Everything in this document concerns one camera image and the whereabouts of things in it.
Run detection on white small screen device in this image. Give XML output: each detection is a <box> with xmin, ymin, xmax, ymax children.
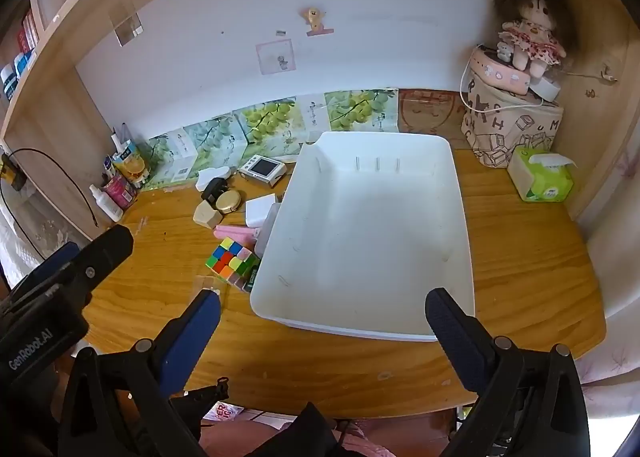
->
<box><xmin>238</xmin><ymin>156</ymin><xmax>287</xmax><ymax>188</ymax></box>

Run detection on pink device with cable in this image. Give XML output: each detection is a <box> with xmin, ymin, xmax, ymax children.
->
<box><xmin>459</xmin><ymin>57</ymin><xmax>551</xmax><ymax>114</ymax></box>

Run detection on multicolour puzzle cube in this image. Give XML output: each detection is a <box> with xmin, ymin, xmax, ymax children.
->
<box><xmin>204</xmin><ymin>236</ymin><xmax>262</xmax><ymax>287</ymax></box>

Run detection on brown-haired rag doll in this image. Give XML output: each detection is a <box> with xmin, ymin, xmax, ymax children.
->
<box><xmin>492</xmin><ymin>0</ymin><xmax>581</xmax><ymax>79</ymax></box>

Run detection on white charger block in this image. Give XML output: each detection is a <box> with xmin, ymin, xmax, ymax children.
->
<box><xmin>245</xmin><ymin>194</ymin><xmax>279</xmax><ymax>228</ymax></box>

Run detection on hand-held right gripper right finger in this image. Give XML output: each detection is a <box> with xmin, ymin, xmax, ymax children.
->
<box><xmin>425</xmin><ymin>287</ymin><xmax>591</xmax><ymax>457</ymax></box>

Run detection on clear wall hook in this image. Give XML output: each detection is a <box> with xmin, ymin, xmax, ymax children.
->
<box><xmin>107</xmin><ymin>2</ymin><xmax>146</xmax><ymax>47</ymax></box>

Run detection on blue white bottles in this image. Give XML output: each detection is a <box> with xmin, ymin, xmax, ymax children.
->
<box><xmin>0</xmin><ymin>50</ymin><xmax>37</xmax><ymax>99</ymax></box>

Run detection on letter print fabric bag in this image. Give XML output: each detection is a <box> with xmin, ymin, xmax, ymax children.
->
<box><xmin>462</xmin><ymin>76</ymin><xmax>565</xmax><ymax>169</ymax></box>

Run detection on white power adapter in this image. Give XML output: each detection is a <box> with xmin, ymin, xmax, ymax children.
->
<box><xmin>529</xmin><ymin>73</ymin><xmax>563</xmax><ymax>102</ymax></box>

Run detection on beige angular block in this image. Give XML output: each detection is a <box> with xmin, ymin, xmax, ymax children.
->
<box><xmin>194</xmin><ymin>200</ymin><xmax>221</xmax><ymax>229</ymax></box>

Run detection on pink plastic tube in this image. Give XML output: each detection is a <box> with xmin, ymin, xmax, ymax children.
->
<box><xmin>214</xmin><ymin>224</ymin><xmax>261</xmax><ymax>243</ymax></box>

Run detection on red white boxes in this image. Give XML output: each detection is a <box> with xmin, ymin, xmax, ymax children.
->
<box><xmin>17</xmin><ymin>10</ymin><xmax>42</xmax><ymax>54</ymax></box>

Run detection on grape print cardboard lining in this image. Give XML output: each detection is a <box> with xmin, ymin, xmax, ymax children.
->
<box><xmin>142</xmin><ymin>87</ymin><xmax>401</xmax><ymax>190</ymax></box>

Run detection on pink can pen holder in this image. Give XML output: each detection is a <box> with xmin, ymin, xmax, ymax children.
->
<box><xmin>103</xmin><ymin>172</ymin><xmax>138</xmax><ymax>210</ymax></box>

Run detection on white plastic bin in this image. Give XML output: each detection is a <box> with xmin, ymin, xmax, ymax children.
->
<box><xmin>249</xmin><ymin>131</ymin><xmax>476</xmax><ymax>343</ymax></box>

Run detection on wooden desk cubby frame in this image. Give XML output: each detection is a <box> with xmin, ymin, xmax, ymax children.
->
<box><xmin>0</xmin><ymin>0</ymin><xmax>640</xmax><ymax>238</ymax></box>

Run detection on black charger adapter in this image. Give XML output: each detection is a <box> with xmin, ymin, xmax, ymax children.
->
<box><xmin>201</xmin><ymin>178</ymin><xmax>230</xmax><ymax>203</ymax></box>

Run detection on gold round compact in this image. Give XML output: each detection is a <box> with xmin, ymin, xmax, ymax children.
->
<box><xmin>215</xmin><ymin>188</ymin><xmax>242</xmax><ymax>213</ymax></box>

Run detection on white cloud-shaped box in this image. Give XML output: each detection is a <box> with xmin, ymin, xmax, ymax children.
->
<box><xmin>194</xmin><ymin>167</ymin><xmax>236</xmax><ymax>193</ymax></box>

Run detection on pale grey small box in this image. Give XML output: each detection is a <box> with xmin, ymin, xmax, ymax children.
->
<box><xmin>256</xmin><ymin>203</ymin><xmax>284</xmax><ymax>258</ymax></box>

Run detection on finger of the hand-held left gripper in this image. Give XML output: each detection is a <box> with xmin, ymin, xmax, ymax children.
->
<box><xmin>10</xmin><ymin>242</ymin><xmax>81</xmax><ymax>296</ymax></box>
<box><xmin>7</xmin><ymin>226</ymin><xmax>134</xmax><ymax>310</ymax></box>

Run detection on orange juice carton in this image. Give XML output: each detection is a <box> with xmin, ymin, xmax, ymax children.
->
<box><xmin>111</xmin><ymin>140</ymin><xmax>151</xmax><ymax>188</ymax></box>

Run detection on pink square wall note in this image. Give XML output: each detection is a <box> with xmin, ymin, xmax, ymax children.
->
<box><xmin>256</xmin><ymin>38</ymin><xmax>297</xmax><ymax>75</ymax></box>

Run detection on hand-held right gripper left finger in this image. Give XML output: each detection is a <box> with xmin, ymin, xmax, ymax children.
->
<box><xmin>59</xmin><ymin>289</ymin><xmax>222</xmax><ymax>457</ymax></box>

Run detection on black cable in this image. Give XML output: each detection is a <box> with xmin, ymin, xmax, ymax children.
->
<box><xmin>0</xmin><ymin>148</ymin><xmax>98</xmax><ymax>228</ymax></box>

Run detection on brown cardboard panel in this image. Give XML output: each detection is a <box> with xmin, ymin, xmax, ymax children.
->
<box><xmin>397</xmin><ymin>88</ymin><xmax>473</xmax><ymax>148</ymax></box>

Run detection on white spray bottle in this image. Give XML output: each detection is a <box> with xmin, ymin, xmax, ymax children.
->
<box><xmin>90</xmin><ymin>184</ymin><xmax>124</xmax><ymax>223</ymax></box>

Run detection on green tissue pack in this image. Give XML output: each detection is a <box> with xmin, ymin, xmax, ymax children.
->
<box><xmin>506</xmin><ymin>146</ymin><xmax>577</xmax><ymax>203</ymax></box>

